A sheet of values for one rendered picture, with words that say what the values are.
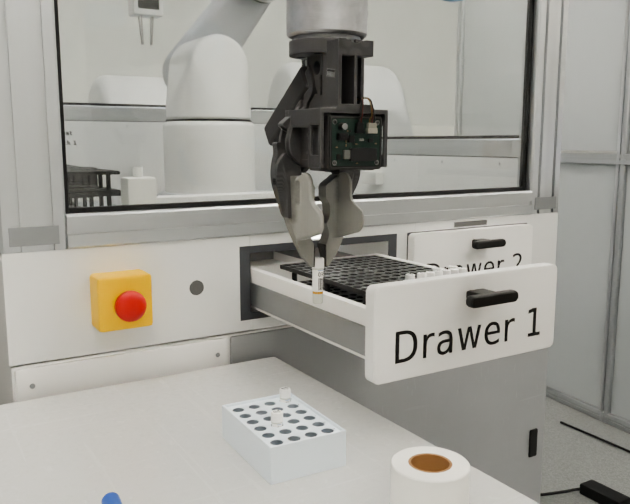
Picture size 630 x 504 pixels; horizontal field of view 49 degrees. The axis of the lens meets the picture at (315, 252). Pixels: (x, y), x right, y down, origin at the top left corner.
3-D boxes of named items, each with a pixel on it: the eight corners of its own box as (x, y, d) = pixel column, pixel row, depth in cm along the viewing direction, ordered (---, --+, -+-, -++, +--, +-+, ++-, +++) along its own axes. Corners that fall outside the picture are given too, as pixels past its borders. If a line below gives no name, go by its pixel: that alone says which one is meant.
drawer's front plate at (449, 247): (530, 281, 134) (533, 224, 133) (412, 298, 120) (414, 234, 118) (523, 279, 136) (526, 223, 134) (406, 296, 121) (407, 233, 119)
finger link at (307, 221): (308, 276, 63) (313, 174, 62) (279, 265, 69) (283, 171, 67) (337, 274, 65) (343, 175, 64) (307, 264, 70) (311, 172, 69)
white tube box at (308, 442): (346, 465, 70) (346, 430, 70) (270, 485, 66) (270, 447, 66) (290, 423, 81) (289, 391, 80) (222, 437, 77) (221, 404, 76)
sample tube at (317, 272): (326, 303, 70) (326, 258, 69) (315, 304, 69) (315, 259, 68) (320, 301, 71) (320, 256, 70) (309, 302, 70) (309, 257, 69)
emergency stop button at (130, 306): (148, 320, 90) (147, 290, 89) (117, 325, 88) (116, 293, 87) (141, 316, 92) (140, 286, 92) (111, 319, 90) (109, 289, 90)
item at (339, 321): (534, 334, 92) (536, 288, 91) (376, 366, 78) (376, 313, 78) (360, 282, 125) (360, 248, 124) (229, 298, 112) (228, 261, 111)
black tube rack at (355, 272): (468, 322, 96) (470, 276, 95) (364, 341, 87) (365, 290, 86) (374, 293, 115) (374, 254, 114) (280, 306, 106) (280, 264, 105)
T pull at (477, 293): (519, 301, 81) (519, 290, 81) (472, 309, 78) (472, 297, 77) (496, 296, 84) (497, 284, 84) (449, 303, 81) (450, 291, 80)
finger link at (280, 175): (275, 218, 66) (279, 123, 65) (268, 216, 67) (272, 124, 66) (319, 218, 68) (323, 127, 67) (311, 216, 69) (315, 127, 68)
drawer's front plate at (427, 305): (553, 346, 91) (558, 263, 89) (373, 386, 76) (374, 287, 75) (542, 343, 93) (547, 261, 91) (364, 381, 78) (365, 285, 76)
